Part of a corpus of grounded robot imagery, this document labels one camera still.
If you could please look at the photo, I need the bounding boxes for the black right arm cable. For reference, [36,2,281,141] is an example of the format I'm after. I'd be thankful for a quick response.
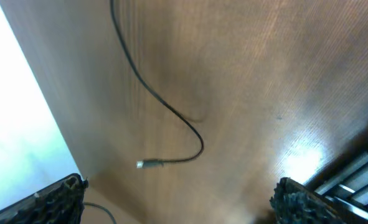
[83,202,118,224]

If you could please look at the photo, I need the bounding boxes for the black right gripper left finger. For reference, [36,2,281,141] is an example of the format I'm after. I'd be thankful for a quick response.
[0,173,88,224]

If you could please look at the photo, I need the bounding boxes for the black USB charging cable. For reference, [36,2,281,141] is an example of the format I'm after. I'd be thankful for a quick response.
[110,0,205,170]

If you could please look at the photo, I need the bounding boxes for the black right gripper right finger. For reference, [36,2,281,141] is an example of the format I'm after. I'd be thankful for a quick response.
[270,177,368,224]

